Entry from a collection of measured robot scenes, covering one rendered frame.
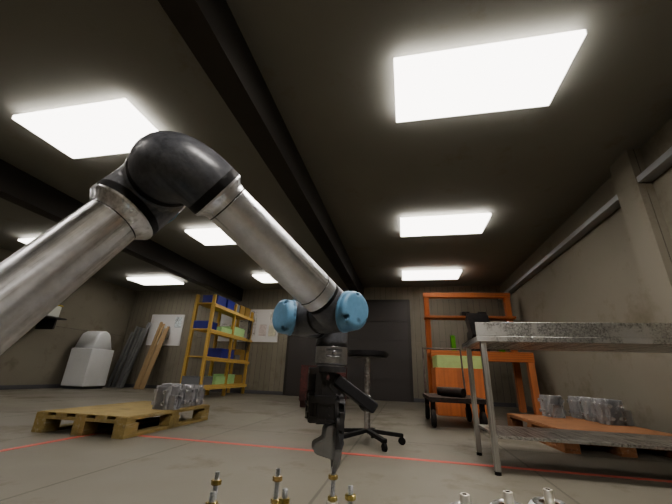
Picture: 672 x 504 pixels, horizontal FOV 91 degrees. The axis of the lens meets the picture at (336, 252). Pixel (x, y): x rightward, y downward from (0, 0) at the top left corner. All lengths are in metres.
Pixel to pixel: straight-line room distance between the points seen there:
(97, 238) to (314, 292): 0.34
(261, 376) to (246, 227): 8.63
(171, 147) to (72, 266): 0.22
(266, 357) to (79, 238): 8.59
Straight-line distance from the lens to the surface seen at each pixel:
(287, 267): 0.57
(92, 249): 0.60
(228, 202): 0.54
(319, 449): 0.80
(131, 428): 3.37
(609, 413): 4.40
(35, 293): 0.58
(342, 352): 0.79
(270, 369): 9.03
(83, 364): 9.94
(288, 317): 0.70
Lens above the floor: 0.53
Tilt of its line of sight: 20 degrees up
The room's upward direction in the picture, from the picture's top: 2 degrees clockwise
